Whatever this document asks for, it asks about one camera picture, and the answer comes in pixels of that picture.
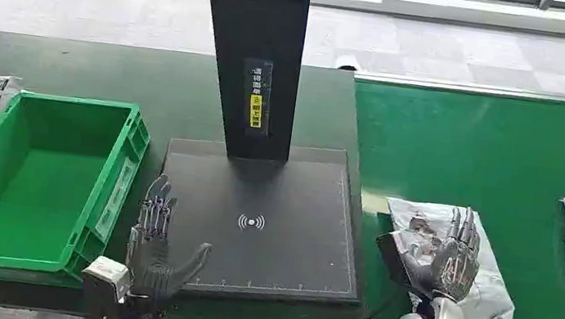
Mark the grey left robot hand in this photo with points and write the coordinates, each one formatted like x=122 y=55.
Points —
x=151 y=266

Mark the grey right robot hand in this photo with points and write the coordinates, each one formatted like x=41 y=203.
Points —
x=451 y=268

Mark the grey plastic parcel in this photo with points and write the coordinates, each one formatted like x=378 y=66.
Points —
x=492 y=309

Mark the black scanner stand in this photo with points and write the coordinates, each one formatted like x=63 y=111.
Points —
x=270 y=255

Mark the green conveyor belt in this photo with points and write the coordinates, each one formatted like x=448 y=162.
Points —
x=480 y=151

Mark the green plastic crate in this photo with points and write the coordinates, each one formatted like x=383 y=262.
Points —
x=38 y=191

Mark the black and yellow label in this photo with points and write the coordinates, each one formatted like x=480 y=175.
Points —
x=255 y=111

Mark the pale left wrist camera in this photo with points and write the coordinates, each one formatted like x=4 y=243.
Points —
x=106 y=277

